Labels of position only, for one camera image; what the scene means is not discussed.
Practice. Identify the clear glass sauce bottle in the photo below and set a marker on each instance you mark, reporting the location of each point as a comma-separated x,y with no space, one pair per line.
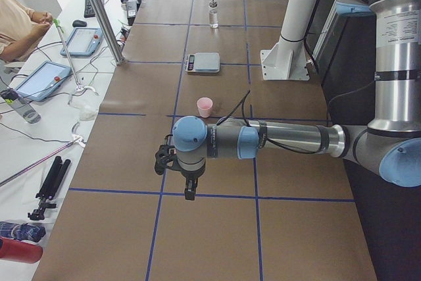
213,14

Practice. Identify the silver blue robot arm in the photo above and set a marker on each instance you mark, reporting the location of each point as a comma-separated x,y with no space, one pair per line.
389,145

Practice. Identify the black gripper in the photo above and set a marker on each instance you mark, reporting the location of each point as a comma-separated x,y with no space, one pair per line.
191,176

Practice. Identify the red bottle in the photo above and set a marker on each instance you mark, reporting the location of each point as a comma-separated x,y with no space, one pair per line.
18,251

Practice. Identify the clear water bottle black cap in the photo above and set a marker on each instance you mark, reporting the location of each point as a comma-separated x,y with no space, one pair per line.
20,105

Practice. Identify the grabber stick green handle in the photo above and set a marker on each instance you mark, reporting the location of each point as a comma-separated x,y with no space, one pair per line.
79,86

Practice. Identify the grabber stick pink shaft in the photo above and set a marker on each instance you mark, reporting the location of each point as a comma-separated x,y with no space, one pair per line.
77,139

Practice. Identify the white pillar with base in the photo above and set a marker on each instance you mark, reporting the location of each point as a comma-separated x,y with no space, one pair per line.
287,59

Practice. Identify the black folded tripod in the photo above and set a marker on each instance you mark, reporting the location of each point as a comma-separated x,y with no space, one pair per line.
49,188

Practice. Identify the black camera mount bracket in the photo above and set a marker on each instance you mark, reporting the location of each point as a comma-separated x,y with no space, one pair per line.
165,157

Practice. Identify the blue teach pendant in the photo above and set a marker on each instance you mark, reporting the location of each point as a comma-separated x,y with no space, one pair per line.
82,42
43,81

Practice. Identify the person in beige shirt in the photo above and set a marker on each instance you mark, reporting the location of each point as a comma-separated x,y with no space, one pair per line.
22,29

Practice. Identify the black computer mouse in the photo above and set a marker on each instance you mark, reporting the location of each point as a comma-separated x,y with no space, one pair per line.
79,24

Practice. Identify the near blue teach pendant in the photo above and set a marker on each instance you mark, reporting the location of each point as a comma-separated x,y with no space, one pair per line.
43,81

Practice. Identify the grey digital kitchen scale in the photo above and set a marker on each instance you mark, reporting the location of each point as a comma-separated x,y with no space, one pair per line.
203,63

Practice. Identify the far blue teach pendant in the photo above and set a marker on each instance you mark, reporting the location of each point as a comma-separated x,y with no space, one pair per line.
82,42

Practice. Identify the pink plastic cup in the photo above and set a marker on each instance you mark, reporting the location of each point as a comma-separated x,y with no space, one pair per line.
204,106

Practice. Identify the aluminium frame post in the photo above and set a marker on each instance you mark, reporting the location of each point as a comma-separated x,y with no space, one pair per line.
108,33

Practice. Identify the blue patterned pouch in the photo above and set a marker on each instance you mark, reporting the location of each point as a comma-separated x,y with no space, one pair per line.
22,232

